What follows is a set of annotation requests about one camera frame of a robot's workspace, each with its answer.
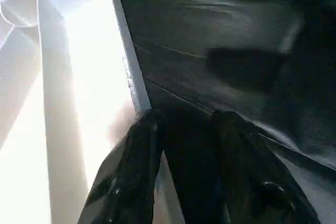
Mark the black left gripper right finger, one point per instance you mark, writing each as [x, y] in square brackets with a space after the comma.
[247, 182]

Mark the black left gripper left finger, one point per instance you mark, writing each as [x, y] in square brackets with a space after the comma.
[126, 182]

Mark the white plastic table top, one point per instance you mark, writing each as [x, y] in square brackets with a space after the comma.
[63, 77]

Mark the black work mat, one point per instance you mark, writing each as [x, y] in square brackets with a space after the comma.
[231, 40]

